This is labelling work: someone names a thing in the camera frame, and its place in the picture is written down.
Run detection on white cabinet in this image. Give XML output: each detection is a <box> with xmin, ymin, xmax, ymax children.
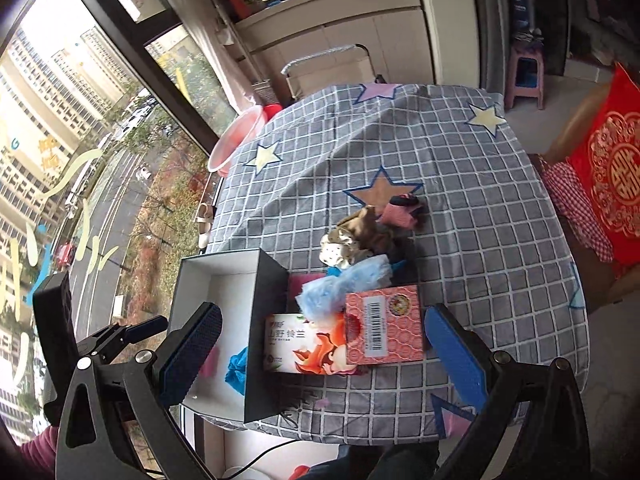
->
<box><xmin>234</xmin><ymin>0</ymin><xmax>437</xmax><ymax>100</ymax></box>

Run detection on pink cloth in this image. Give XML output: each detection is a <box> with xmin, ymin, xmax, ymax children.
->
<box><xmin>287</xmin><ymin>272</ymin><xmax>327</xmax><ymax>307</ymax></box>

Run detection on blue carton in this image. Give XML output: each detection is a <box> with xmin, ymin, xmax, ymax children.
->
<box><xmin>510</xmin><ymin>0</ymin><xmax>536</xmax><ymax>34</ymax></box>

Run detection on fox print tissue pack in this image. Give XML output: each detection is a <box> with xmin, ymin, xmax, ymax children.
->
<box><xmin>263</xmin><ymin>310</ymin><xmax>359</xmax><ymax>377</ymax></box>

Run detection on grey checked star tablecloth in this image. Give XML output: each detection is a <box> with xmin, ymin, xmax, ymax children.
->
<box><xmin>205</xmin><ymin>82</ymin><xmax>592</xmax><ymax>447</ymax></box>

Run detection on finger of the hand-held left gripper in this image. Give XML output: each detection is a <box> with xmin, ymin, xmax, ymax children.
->
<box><xmin>75</xmin><ymin>315</ymin><xmax>169</xmax><ymax>362</ymax></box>

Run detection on pink sock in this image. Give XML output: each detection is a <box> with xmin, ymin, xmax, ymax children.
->
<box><xmin>377</xmin><ymin>192</ymin><xmax>426</xmax><ymax>233</ymax></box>

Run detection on red embroidered cushion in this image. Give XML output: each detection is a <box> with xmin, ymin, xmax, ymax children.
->
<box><xmin>565</xmin><ymin>62</ymin><xmax>640</xmax><ymax>267</ymax></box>

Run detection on black cable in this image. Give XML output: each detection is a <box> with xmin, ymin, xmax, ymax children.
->
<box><xmin>234</xmin><ymin>439</ymin><xmax>302</xmax><ymax>480</ymax></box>

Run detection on white folding chair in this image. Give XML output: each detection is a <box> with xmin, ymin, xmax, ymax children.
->
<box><xmin>280</xmin><ymin>43</ymin><xmax>387</xmax><ymax>102</ymax></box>

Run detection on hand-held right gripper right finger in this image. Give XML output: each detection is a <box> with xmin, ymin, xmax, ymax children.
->
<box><xmin>424</xmin><ymin>303</ymin><xmax>592</xmax><ymax>480</ymax></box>

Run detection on black box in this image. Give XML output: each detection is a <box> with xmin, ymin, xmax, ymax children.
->
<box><xmin>166</xmin><ymin>248</ymin><xmax>292</xmax><ymax>425</ymax></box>

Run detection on brown sock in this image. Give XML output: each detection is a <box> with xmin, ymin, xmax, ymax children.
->
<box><xmin>336</xmin><ymin>205</ymin><xmax>382</xmax><ymax>239</ymax></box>

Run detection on red checked cloth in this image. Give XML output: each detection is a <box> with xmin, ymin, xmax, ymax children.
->
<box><xmin>542</xmin><ymin>162</ymin><xmax>615</xmax><ymax>262</ymax></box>

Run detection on red patterned box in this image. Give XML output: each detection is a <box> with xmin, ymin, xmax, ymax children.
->
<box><xmin>344</xmin><ymin>285</ymin><xmax>427</xmax><ymax>366</ymax></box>

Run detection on dark blue fluffy sock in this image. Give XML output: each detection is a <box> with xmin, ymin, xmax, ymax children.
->
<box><xmin>225</xmin><ymin>346</ymin><xmax>250</xmax><ymax>395</ymax></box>

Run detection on pink plastic basin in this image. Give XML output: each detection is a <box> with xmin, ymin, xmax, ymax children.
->
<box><xmin>207</xmin><ymin>105</ymin><xmax>267</xmax><ymax>177</ymax></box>

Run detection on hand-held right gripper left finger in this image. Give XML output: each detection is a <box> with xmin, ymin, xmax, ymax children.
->
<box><xmin>54</xmin><ymin>301</ymin><xmax>224</xmax><ymax>480</ymax></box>

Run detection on white spotted sock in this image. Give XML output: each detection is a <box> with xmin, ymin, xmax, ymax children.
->
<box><xmin>320</xmin><ymin>230</ymin><xmax>359</xmax><ymax>267</ymax></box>

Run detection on light blue fluffy sock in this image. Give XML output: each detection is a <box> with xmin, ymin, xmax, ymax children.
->
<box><xmin>296</xmin><ymin>254</ymin><xmax>393</xmax><ymax>321</ymax></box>

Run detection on beige sandals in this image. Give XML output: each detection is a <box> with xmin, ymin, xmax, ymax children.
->
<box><xmin>195</xmin><ymin>203</ymin><xmax>215</xmax><ymax>250</ymax></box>

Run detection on pink plastic stool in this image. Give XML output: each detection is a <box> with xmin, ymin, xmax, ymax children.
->
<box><xmin>503</xmin><ymin>42</ymin><xmax>547</xmax><ymax>111</ymax></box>

